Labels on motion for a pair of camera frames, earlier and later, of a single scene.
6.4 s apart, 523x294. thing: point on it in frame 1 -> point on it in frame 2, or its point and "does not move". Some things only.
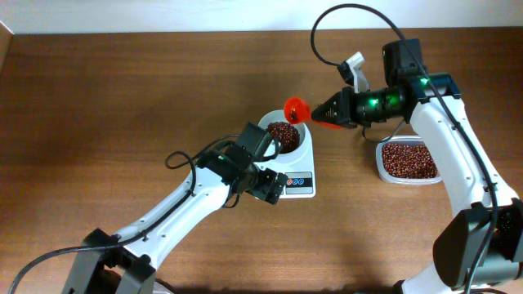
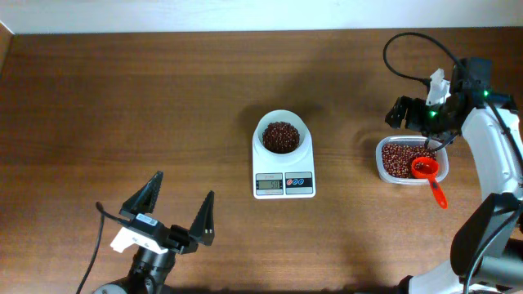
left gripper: (274, 187) -> (176, 235)
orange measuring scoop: (297, 111) -> (426, 167)
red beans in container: (409, 161) does not move
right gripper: (343, 107) -> (415, 115)
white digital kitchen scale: (301, 180) does not move
